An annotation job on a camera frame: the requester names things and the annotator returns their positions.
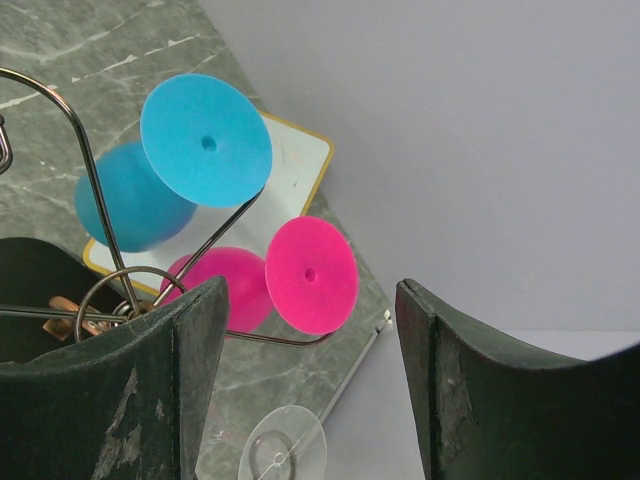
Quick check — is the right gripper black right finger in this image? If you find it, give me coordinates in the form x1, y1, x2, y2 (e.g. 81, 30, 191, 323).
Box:
395, 279, 639, 479

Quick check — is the blue plastic wine glass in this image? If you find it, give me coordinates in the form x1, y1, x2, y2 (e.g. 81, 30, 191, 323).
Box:
96, 74, 273, 253

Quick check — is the clear plastic wine glass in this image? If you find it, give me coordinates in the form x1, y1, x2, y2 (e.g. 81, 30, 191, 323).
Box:
199, 404, 329, 480

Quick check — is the yellow framed whiteboard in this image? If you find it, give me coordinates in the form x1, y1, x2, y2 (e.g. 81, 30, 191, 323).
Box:
82, 110, 335, 297

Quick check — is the aluminium table edge rail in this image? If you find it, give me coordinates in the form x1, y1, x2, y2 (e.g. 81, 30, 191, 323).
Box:
319, 308, 393, 424

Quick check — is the pink plastic wine glass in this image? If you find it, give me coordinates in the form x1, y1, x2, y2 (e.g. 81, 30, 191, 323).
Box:
181, 216, 359, 335

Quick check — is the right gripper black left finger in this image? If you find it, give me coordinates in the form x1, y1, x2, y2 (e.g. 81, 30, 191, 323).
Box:
1, 277, 229, 479

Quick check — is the copper wire wine glass rack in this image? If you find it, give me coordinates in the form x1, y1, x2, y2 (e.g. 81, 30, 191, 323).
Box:
1, 67, 335, 348

